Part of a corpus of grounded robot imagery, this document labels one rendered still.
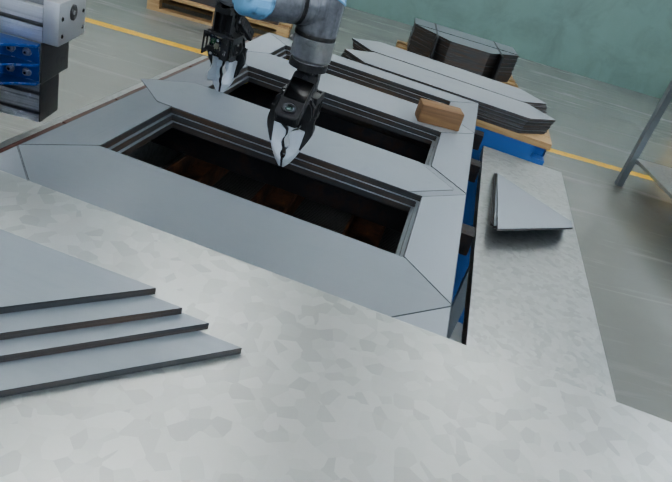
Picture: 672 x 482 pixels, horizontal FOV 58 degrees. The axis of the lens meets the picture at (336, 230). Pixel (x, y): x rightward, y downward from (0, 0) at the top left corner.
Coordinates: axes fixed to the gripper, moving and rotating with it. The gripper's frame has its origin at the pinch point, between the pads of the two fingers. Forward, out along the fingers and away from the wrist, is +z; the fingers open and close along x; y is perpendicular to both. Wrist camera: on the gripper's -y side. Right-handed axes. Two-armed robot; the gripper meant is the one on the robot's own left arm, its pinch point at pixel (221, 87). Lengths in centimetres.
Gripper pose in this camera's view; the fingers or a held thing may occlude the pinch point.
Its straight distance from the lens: 151.5
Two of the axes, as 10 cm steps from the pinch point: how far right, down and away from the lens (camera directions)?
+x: 9.4, 3.4, -0.8
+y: -2.4, 4.4, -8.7
